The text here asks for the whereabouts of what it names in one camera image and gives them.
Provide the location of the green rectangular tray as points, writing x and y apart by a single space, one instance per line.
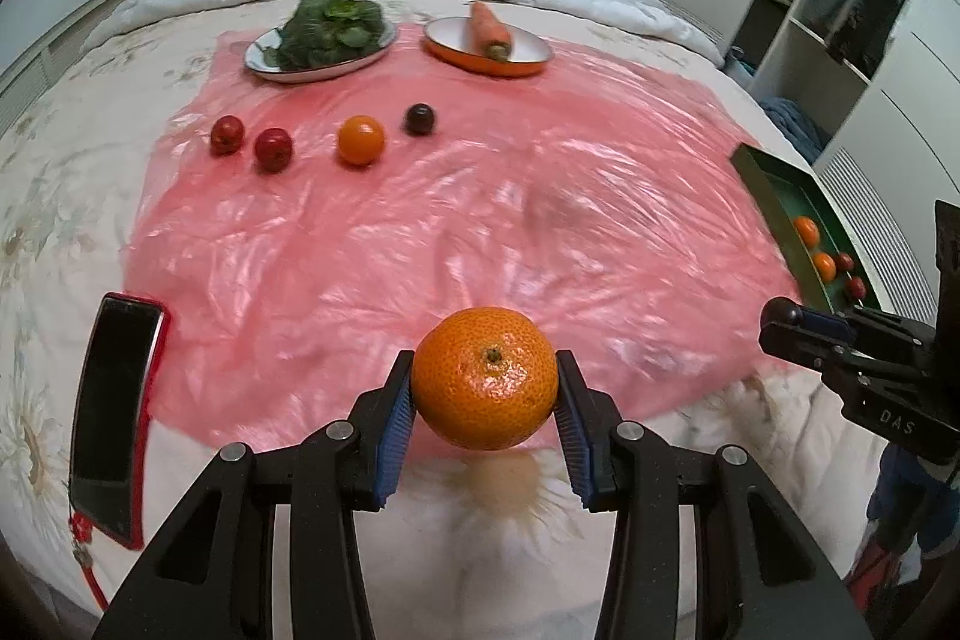
783 192

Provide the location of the white plate blue rim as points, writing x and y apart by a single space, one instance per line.
292 57

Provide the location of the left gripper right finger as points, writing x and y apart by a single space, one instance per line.
760 573

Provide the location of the blue gloved right hand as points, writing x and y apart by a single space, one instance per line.
914 500

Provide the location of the floral bed sheet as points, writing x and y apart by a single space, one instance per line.
498 549

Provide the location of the dark plum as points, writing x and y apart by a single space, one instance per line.
419 120

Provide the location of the green leafy vegetable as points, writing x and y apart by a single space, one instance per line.
332 17

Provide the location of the pink plastic sheet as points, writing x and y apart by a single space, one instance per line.
598 198

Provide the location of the red apple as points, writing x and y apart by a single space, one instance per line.
226 136
273 150
855 289
844 262

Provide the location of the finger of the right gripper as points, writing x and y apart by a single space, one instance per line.
786 312
800 347

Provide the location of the white wardrobe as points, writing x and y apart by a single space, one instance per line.
866 92

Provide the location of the smartphone in red case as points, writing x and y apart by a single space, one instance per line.
110 423

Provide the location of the blue folded towel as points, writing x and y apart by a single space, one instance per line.
796 126

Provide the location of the small back orange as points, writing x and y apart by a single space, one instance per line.
360 141

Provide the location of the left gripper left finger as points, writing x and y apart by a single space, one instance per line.
207 572

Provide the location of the orange rimmed plate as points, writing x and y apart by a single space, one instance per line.
454 41

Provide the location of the orange carrot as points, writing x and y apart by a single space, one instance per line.
490 37

